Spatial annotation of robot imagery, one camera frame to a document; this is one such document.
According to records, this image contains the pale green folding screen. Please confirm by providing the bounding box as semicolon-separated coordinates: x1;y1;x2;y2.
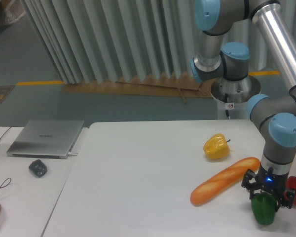
22;0;296;83

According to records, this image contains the yellow toy bell pepper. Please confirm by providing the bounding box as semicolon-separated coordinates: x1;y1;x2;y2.
203;133;230;160

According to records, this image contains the white side table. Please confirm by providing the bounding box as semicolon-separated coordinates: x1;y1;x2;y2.
0;127;88;237

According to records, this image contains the white usb plug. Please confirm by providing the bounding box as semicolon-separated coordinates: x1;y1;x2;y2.
68;152;78;157

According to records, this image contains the flat brown cardboard sheet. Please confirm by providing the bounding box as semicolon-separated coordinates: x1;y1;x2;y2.
62;72;215;103

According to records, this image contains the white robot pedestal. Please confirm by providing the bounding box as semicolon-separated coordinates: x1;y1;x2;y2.
211;76;261;119

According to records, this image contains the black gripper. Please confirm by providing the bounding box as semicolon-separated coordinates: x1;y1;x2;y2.
241;165;296;212

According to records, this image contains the silver closed laptop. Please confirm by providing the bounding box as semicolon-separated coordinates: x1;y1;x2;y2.
6;120;84;158

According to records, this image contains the orange toy baguette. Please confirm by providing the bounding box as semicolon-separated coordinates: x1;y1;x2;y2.
190;157;260;206

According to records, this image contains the green toy bell pepper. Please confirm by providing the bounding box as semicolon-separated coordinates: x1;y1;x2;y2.
251;192;277;226

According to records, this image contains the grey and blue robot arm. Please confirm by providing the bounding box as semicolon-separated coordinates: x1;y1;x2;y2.
190;0;296;208

